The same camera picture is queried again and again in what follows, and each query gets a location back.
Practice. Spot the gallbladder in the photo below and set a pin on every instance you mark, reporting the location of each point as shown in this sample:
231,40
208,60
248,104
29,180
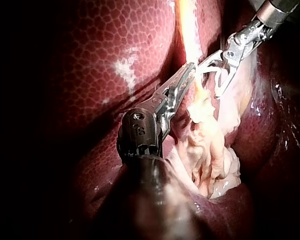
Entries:
189,30

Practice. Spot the white clip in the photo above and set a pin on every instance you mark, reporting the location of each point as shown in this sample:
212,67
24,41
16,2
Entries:
206,71

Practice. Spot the pale fatty tissue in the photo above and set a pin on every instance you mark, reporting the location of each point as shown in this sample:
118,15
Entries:
235,100
197,160

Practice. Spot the thin tube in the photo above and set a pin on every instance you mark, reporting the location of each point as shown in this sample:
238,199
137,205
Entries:
215,150

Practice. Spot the left arm instrument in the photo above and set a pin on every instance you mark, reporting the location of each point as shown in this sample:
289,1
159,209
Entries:
139,130

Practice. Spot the right arm instrument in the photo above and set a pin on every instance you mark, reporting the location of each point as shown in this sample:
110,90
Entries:
244,41

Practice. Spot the dark right arm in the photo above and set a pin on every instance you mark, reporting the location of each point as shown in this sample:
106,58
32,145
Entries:
293,5

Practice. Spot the right arm instrument jaw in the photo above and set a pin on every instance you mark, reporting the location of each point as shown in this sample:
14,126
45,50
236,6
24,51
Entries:
212,60
227,80

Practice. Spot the dark left arm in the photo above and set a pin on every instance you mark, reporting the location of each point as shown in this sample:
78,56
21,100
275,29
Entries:
154,200

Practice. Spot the dark red liver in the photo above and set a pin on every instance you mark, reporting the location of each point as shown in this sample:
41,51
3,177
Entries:
102,62

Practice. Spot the left arm instrument jaw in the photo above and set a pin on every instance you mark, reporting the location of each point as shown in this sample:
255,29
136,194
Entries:
186,81
177,76

